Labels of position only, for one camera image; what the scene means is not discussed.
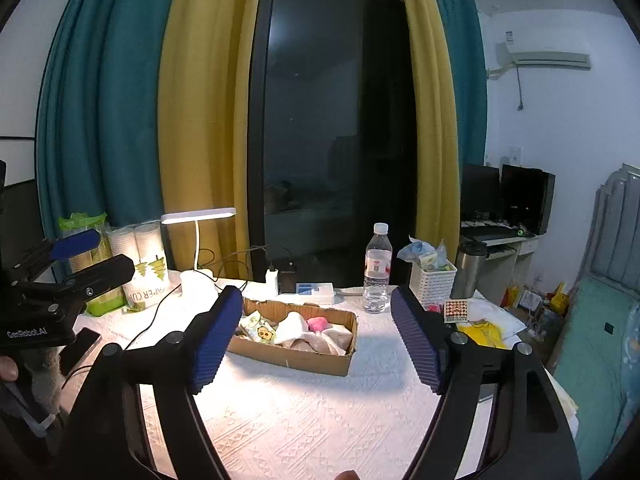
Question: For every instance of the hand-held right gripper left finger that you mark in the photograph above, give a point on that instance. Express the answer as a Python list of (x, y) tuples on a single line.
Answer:
[(217, 340)]

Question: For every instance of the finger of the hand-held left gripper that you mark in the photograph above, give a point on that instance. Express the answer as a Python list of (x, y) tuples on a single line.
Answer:
[(75, 246), (107, 272)]

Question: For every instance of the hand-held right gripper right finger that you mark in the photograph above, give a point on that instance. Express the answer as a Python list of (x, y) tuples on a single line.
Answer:
[(415, 337)]

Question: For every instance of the avocado print tissue pack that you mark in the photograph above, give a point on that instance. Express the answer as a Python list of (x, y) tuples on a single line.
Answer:
[(257, 329)]

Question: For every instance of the white towel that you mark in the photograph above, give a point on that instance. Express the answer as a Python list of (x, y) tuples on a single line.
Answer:
[(292, 330)]

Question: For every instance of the cardboard box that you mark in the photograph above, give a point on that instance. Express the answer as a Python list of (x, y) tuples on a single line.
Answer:
[(300, 362)]

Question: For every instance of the pink sock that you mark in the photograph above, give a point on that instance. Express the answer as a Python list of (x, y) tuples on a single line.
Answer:
[(317, 324)]

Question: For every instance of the person's left hand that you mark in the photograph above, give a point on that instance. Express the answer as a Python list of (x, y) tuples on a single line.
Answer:
[(7, 370)]

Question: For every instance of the person's right hand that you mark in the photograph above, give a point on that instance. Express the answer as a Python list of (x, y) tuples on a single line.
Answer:
[(347, 476)]

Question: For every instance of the brown paper cups green pack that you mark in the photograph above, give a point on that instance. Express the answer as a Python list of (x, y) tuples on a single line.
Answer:
[(102, 300)]

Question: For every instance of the white paper cups pack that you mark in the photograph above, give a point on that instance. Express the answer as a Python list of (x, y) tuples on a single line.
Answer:
[(145, 270)]

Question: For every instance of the patterned cube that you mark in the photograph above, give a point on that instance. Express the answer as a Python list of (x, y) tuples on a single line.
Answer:
[(456, 311)]

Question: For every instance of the white plastic basket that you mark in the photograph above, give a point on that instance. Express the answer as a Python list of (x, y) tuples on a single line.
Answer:
[(432, 285)]

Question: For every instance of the black smartphone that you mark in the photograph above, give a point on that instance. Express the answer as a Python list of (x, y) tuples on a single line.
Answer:
[(80, 347)]

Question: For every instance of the white desk lamp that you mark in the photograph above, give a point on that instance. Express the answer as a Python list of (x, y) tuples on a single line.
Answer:
[(192, 285)]

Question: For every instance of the yellow printed bag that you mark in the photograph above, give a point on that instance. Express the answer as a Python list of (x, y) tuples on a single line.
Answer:
[(485, 334)]

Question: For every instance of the clear water bottle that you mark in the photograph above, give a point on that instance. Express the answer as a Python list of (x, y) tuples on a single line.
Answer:
[(377, 270)]

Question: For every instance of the white charger plug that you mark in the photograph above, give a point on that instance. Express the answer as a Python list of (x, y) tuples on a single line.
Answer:
[(272, 282)]

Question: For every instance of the bundle of small packets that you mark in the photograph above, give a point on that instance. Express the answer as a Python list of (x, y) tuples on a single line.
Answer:
[(425, 255)]

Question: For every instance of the steel thermos cup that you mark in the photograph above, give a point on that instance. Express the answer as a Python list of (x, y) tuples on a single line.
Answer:
[(467, 272)]

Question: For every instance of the white paper bag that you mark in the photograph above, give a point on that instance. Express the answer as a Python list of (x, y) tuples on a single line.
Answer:
[(500, 315)]

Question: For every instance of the black power adapter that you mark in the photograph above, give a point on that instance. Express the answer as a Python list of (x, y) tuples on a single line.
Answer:
[(287, 277)]

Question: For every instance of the small yellow bag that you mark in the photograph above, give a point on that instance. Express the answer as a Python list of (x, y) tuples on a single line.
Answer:
[(511, 296)]

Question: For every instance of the white blue box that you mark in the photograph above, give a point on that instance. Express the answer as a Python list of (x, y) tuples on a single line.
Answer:
[(315, 292)]

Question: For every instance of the white computer desk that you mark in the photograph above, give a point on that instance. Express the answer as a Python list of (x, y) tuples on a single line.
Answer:
[(505, 270)]

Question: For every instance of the black keyboard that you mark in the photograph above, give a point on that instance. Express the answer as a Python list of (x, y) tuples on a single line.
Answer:
[(492, 232)]

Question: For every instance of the wide teal curtain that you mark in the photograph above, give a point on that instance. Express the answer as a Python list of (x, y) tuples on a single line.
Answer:
[(100, 110)]

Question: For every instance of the black computer monitor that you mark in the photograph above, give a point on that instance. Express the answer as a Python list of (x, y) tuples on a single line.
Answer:
[(480, 190), (525, 197)]

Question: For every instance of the teal bed sheet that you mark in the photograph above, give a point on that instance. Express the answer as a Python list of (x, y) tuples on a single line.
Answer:
[(600, 360)]

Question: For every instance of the wide yellow curtain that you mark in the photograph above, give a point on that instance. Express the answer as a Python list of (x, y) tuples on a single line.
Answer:
[(210, 110)]

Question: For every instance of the narrow yellow curtain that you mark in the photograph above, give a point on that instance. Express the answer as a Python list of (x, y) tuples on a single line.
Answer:
[(435, 135)]

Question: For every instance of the dark glass window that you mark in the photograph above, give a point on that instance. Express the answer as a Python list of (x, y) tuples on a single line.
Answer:
[(330, 135)]

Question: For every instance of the grey padded headboard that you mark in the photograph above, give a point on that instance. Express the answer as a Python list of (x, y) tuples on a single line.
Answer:
[(612, 225)]

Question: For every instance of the narrow teal curtain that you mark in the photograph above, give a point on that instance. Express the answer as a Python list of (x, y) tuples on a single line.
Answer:
[(470, 110)]

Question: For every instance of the white air conditioner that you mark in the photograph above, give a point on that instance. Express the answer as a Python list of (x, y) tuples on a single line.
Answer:
[(545, 50)]

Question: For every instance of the white wall socket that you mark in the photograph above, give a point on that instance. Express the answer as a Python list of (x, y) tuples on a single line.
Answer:
[(515, 156)]

